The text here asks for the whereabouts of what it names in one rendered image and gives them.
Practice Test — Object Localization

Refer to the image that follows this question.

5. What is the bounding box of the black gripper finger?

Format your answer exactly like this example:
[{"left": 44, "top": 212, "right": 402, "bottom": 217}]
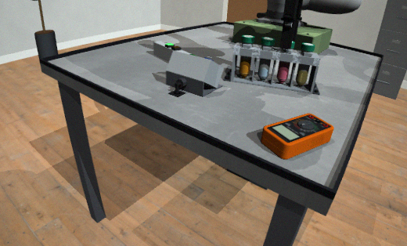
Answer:
[
  {"left": 280, "top": 0, "right": 299, "bottom": 49},
  {"left": 292, "top": 0, "right": 303, "bottom": 42}
]

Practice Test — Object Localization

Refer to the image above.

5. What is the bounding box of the black table edge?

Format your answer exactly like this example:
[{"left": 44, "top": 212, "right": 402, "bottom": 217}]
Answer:
[{"left": 39, "top": 21, "right": 384, "bottom": 200}]

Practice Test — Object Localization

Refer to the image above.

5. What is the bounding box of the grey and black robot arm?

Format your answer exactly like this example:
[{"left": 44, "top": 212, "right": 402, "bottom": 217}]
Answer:
[{"left": 257, "top": 0, "right": 362, "bottom": 27}]

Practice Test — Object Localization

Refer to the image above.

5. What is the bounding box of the orange digital multimeter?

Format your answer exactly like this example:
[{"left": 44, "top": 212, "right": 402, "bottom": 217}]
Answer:
[{"left": 261, "top": 114, "right": 334, "bottom": 159}]

